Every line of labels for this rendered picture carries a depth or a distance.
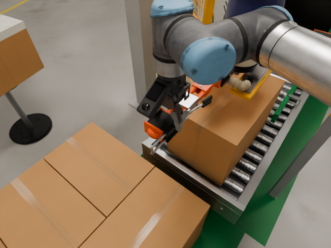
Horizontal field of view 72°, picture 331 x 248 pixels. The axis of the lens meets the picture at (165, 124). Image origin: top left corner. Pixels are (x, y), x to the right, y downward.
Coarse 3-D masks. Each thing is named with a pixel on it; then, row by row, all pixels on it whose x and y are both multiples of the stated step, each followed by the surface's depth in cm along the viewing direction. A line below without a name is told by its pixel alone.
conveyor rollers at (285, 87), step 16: (272, 112) 172; (288, 112) 173; (272, 128) 161; (256, 144) 152; (176, 160) 144; (240, 160) 144; (256, 160) 147; (240, 176) 137; (224, 192) 130; (240, 192) 131
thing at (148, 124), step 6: (162, 108) 75; (156, 114) 74; (162, 114) 73; (168, 114) 73; (150, 120) 72; (156, 120) 72; (162, 120) 72; (168, 120) 72; (144, 126) 73; (150, 126) 70; (156, 126) 70; (162, 126) 70; (168, 126) 70; (156, 132) 70; (162, 132) 68
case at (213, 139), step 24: (216, 96) 123; (264, 96) 123; (192, 120) 112; (216, 120) 112; (240, 120) 112; (264, 120) 145; (168, 144) 142; (192, 144) 125; (216, 144) 111; (240, 144) 109; (216, 168) 123
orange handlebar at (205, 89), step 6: (192, 84) 85; (198, 84) 85; (192, 90) 84; (198, 90) 87; (204, 90) 83; (210, 90) 87; (198, 96) 81; (204, 96) 85; (150, 132) 70; (156, 138) 70
